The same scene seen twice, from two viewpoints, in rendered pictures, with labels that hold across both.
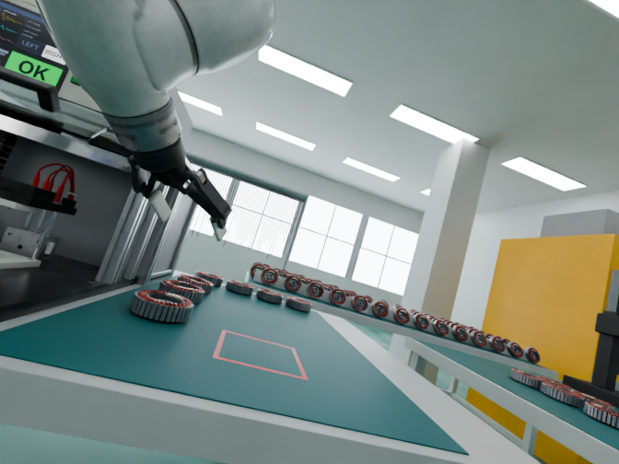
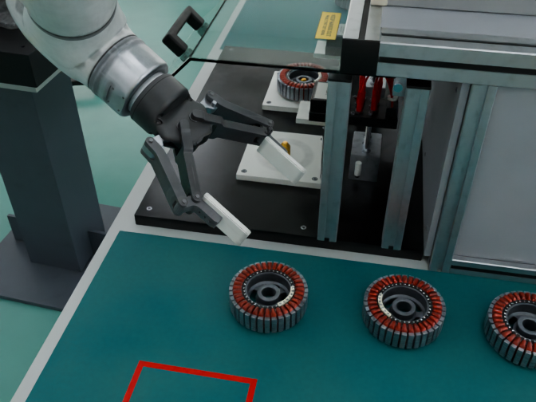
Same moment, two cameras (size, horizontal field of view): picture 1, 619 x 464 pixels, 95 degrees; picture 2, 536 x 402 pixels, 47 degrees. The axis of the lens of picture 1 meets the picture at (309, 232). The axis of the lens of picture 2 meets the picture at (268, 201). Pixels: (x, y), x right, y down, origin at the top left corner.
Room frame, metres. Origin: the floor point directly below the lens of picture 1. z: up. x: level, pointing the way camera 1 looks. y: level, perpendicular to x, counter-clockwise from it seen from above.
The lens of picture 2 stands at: (0.80, -0.32, 1.44)
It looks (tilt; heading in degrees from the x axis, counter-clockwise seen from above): 39 degrees down; 110
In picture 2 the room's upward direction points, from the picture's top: straight up
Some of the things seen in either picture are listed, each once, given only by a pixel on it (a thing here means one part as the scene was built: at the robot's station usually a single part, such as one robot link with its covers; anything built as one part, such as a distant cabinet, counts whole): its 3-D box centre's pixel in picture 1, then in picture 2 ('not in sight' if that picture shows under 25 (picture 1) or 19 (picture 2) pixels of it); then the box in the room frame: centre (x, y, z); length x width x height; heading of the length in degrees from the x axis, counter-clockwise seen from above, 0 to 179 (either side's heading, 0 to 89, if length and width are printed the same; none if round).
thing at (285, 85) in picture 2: not in sight; (303, 82); (0.47, 0.80, 0.80); 0.11 x 0.11 x 0.04
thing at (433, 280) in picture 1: (437, 255); not in sight; (3.96, -1.84, 1.65); 0.50 x 0.45 x 3.30; 10
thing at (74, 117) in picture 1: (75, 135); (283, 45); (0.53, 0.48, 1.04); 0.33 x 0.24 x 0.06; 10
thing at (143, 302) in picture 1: (163, 306); (268, 295); (0.59, 0.24, 0.77); 0.11 x 0.11 x 0.04
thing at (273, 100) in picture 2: not in sight; (303, 92); (0.47, 0.80, 0.78); 0.15 x 0.15 x 0.01; 10
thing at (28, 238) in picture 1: (30, 243); (364, 155); (0.65, 0.58, 0.80); 0.08 x 0.05 x 0.06; 100
